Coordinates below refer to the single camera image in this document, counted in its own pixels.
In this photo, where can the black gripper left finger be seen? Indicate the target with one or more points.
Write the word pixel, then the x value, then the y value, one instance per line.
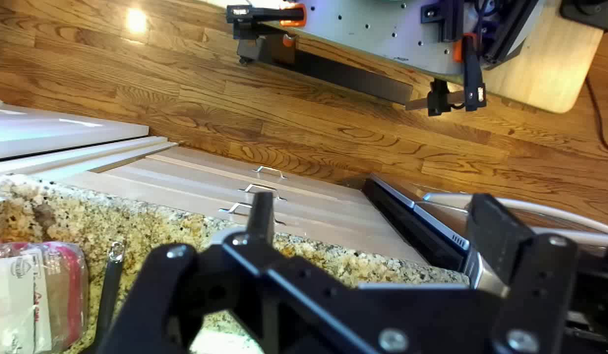
pixel 261 221

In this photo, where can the red plastic food package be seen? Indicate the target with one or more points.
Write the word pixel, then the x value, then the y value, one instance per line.
pixel 44 289

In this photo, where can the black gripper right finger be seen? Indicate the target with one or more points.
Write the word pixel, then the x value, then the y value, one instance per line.
pixel 497 234

